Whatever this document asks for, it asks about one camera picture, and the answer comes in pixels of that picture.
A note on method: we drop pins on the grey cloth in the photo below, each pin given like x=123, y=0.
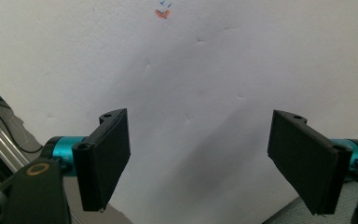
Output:
x=295, y=213

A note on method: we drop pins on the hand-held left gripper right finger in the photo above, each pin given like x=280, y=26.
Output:
x=307, y=165

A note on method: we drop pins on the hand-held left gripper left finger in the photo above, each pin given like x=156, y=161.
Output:
x=102, y=168

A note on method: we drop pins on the silver metal stand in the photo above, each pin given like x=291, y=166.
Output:
x=0, y=140

